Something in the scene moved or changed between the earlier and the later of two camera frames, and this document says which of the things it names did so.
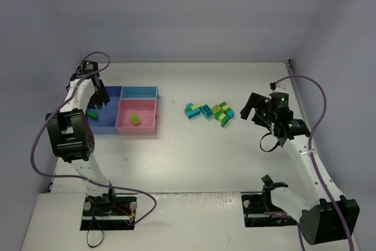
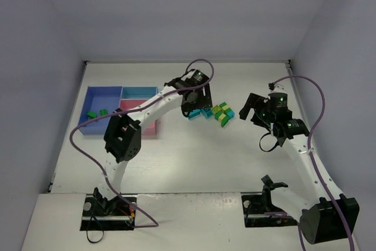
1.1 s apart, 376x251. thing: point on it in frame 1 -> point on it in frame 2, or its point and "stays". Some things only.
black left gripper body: [98, 98] -> [205, 101]
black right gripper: [257, 110] stays
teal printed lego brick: [206, 111] stays
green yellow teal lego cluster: [223, 113] stays
